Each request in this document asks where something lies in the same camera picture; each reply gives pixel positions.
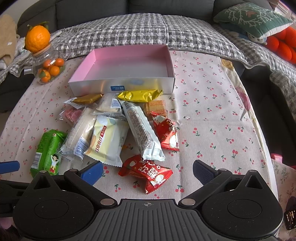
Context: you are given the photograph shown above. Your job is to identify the clear rice cracker packet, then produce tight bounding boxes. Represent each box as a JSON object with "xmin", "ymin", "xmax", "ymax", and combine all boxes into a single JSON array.
[{"xmin": 59, "ymin": 108, "xmax": 96, "ymax": 160}]

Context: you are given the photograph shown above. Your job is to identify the green snack packet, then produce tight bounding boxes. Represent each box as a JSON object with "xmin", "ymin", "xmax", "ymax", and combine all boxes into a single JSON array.
[{"xmin": 30, "ymin": 130, "xmax": 67, "ymax": 177}]

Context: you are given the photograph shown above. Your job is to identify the cream yellow cake packet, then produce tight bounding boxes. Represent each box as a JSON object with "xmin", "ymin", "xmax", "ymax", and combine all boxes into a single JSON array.
[{"xmin": 84, "ymin": 115, "xmax": 130, "ymax": 167}]

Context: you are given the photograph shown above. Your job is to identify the red candy packet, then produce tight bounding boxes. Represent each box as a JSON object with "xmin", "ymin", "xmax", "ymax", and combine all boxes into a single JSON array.
[
  {"xmin": 118, "ymin": 155, "xmax": 173, "ymax": 194},
  {"xmin": 152, "ymin": 112, "xmax": 179, "ymax": 151}
]

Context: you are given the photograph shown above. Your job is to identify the pink crispy rice packet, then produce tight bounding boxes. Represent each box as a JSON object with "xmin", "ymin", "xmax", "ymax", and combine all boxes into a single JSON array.
[{"xmin": 58, "ymin": 106, "xmax": 83, "ymax": 126}]

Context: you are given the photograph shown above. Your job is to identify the grey white long snack bar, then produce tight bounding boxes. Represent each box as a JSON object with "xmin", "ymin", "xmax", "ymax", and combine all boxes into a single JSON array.
[{"xmin": 119, "ymin": 100, "xmax": 165, "ymax": 162}]

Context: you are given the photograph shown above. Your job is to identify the orange biscuit packet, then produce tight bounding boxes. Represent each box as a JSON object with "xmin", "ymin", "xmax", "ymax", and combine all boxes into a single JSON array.
[{"xmin": 144, "ymin": 100, "xmax": 167, "ymax": 118}]

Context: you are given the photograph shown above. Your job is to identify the yellow foil biscuit packet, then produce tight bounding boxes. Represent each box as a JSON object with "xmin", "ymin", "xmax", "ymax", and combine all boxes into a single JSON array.
[{"xmin": 117, "ymin": 89, "xmax": 163, "ymax": 103}]

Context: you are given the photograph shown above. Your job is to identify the clear white cracker packet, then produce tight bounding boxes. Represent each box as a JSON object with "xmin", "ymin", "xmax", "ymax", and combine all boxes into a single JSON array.
[{"xmin": 92, "ymin": 93, "xmax": 122, "ymax": 115}]

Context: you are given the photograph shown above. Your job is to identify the gold foil snack bar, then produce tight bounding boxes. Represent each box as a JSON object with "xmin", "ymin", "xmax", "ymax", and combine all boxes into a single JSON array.
[{"xmin": 71, "ymin": 94, "xmax": 103, "ymax": 104}]

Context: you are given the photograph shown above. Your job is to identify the cherry print tablecloth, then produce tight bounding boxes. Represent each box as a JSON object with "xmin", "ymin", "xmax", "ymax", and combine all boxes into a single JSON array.
[{"xmin": 1, "ymin": 51, "xmax": 277, "ymax": 200}]

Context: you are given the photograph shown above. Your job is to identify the pink silver cardboard box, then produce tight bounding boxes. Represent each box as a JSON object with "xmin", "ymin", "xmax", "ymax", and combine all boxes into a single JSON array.
[{"xmin": 68, "ymin": 45, "xmax": 175, "ymax": 96}]

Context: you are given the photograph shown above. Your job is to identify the glass jar with small oranges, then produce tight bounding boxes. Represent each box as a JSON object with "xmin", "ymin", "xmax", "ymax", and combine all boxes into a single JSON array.
[{"xmin": 23, "ymin": 43, "xmax": 70, "ymax": 85}]

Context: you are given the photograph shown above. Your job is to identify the large orange fruit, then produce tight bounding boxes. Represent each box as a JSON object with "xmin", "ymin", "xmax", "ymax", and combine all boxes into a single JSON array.
[{"xmin": 25, "ymin": 21, "xmax": 51, "ymax": 53}]

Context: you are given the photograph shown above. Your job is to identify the beige cloth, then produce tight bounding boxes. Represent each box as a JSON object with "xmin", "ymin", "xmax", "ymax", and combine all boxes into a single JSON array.
[{"xmin": 1, "ymin": 14, "xmax": 17, "ymax": 66}]

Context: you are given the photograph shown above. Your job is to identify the grey checkered blanket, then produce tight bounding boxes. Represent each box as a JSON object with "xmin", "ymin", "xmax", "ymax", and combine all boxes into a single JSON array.
[{"xmin": 0, "ymin": 12, "xmax": 296, "ymax": 114}]

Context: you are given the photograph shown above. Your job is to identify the orange plush toy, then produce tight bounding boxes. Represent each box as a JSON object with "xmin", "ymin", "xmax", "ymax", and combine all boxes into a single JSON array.
[{"xmin": 266, "ymin": 27, "xmax": 296, "ymax": 65}]

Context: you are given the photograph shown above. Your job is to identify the dark grey sofa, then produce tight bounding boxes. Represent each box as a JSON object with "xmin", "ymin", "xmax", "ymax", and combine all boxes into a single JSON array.
[{"xmin": 16, "ymin": 0, "xmax": 273, "ymax": 38}]

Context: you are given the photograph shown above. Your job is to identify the green embroidered pillow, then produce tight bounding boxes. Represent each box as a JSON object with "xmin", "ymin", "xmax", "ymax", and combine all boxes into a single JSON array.
[{"xmin": 213, "ymin": 3, "xmax": 292, "ymax": 38}]

